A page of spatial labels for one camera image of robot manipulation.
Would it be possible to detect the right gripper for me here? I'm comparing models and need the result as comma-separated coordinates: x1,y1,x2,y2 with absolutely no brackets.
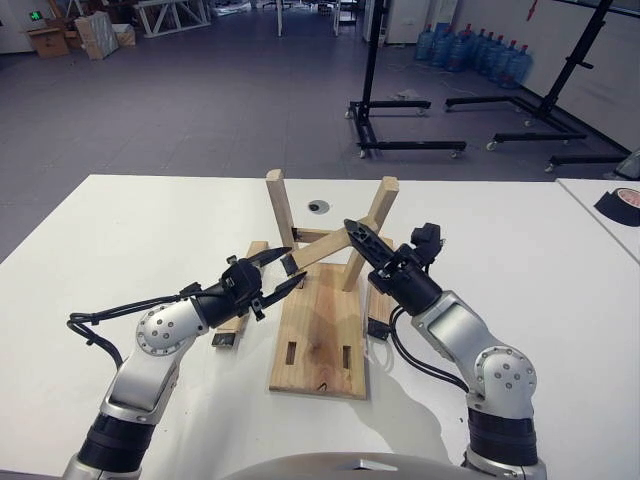
343,217,445,317

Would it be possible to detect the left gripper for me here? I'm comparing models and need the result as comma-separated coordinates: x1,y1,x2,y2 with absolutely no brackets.
192,246,309,332

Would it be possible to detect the wooden cross bar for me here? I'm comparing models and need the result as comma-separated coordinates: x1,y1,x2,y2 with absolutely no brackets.
281,227,352,275
291,227,332,244

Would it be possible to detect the wooden leg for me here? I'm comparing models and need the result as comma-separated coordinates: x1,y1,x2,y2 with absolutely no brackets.
265,169,301,251
343,175,401,293

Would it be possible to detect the wooden seat board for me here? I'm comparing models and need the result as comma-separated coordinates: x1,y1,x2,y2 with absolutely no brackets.
268,263,370,402

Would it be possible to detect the black wheeled rack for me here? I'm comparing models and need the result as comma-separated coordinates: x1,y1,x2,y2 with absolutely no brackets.
547,147,633,174
444,0,615,152
346,0,469,160

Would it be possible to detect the blue water bottle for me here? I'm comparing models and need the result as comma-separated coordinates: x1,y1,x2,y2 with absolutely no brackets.
508,44,532,91
490,34,509,81
481,31,498,76
471,28,490,72
431,22,454,70
415,27,434,62
449,23,475,74
499,39,519,85

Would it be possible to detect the robot body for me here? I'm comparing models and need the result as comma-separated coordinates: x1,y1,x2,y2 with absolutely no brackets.
219,451,482,480

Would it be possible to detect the black tape roll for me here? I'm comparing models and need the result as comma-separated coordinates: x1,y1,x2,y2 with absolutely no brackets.
593,186,640,229

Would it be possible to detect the brown cardboard box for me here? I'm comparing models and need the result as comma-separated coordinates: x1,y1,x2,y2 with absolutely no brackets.
25,26,70,60
112,21,138,49

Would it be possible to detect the white wrapped box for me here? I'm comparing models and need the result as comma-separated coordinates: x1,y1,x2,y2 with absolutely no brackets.
73,11,120,61

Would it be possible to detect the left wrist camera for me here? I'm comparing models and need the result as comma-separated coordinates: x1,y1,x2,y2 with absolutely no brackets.
221,260,265,304

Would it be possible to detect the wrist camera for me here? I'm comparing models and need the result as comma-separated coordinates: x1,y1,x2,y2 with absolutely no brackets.
221,260,265,304
410,223,445,265

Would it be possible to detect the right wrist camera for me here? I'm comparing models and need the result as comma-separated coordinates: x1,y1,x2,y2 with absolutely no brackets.
410,223,445,265

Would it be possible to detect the black cable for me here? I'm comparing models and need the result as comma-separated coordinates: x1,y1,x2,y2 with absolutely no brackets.
367,304,470,397
68,282,201,369

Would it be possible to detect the white frame table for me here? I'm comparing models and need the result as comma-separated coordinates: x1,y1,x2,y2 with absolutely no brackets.
131,0,212,40

